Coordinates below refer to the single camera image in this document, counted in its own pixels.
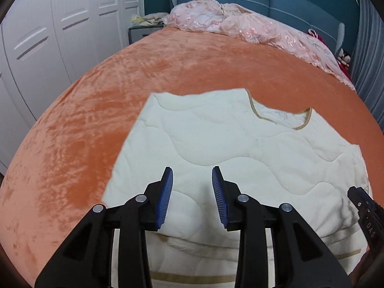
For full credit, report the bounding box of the cream cloth pile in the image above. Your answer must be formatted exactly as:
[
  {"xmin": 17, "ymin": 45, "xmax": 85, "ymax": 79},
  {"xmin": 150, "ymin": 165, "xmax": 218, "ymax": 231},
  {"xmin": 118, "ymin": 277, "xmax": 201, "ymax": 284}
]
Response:
[{"xmin": 131, "ymin": 12, "xmax": 170, "ymax": 27}]

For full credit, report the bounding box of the red cloth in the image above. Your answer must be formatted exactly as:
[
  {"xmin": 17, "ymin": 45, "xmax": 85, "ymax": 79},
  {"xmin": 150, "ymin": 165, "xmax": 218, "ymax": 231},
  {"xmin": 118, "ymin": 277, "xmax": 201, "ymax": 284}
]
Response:
[{"xmin": 307, "ymin": 28, "xmax": 353, "ymax": 82}]

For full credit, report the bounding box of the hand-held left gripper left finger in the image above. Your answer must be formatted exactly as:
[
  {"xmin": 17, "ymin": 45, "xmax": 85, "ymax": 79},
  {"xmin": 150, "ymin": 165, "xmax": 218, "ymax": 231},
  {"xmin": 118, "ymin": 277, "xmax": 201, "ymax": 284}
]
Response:
[{"xmin": 34, "ymin": 166, "xmax": 174, "ymax": 288}]

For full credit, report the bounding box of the blue padded headboard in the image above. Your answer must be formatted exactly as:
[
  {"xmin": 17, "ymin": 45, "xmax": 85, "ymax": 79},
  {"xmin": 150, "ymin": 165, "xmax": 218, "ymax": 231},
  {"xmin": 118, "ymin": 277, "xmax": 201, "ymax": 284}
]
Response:
[{"xmin": 169, "ymin": 0, "xmax": 360, "ymax": 55}]

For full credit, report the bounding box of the grey nightstand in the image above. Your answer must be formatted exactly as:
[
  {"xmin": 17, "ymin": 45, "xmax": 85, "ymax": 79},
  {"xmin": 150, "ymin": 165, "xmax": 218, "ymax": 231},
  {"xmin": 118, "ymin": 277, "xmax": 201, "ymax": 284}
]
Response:
[{"xmin": 128, "ymin": 24, "xmax": 166, "ymax": 51}]

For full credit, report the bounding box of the cream quilted garment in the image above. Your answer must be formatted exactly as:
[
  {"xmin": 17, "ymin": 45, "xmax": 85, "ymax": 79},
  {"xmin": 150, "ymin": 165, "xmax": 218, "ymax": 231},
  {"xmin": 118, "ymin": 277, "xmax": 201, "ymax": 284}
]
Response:
[{"xmin": 102, "ymin": 88, "xmax": 370, "ymax": 288}]

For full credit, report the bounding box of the plush toy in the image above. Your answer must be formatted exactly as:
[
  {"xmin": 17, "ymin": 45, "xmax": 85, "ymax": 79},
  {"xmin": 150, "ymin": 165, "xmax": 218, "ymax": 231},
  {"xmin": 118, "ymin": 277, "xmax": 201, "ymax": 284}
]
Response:
[{"xmin": 336, "ymin": 48, "xmax": 352, "ymax": 66}]

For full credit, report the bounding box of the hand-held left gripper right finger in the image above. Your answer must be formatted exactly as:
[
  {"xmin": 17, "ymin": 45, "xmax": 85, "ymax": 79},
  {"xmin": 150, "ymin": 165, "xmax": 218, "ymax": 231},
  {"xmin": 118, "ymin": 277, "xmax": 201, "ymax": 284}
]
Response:
[{"xmin": 211, "ymin": 166, "xmax": 352, "ymax": 288}]

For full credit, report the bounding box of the grey curtain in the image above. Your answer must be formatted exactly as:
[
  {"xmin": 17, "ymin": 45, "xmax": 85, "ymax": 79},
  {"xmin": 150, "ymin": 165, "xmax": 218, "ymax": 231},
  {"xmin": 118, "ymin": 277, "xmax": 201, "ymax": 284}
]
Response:
[{"xmin": 349, "ymin": 0, "xmax": 384, "ymax": 134}]

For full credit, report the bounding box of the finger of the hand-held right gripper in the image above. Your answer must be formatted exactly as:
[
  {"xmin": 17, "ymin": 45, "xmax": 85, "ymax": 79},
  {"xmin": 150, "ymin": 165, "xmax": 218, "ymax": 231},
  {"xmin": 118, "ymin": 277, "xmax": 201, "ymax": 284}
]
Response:
[{"xmin": 347, "ymin": 186, "xmax": 375, "ymax": 213}]

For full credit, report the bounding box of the pink floral quilt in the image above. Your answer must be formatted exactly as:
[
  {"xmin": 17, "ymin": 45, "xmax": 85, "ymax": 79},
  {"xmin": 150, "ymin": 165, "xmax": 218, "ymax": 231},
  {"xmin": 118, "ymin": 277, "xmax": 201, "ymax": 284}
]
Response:
[{"xmin": 165, "ymin": 0, "xmax": 356, "ymax": 91}]

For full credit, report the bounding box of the orange velvet bed blanket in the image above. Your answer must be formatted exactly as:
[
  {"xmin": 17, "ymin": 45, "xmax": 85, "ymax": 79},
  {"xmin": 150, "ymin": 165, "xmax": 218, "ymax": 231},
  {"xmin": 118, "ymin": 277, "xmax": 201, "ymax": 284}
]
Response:
[{"xmin": 0, "ymin": 25, "xmax": 374, "ymax": 288}]

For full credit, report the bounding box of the white panelled wardrobe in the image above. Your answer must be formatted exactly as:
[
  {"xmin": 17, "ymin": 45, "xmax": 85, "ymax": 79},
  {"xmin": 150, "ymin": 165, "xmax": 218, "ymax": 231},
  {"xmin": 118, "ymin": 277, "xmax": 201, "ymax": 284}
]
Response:
[{"xmin": 0, "ymin": 0, "xmax": 145, "ymax": 173}]

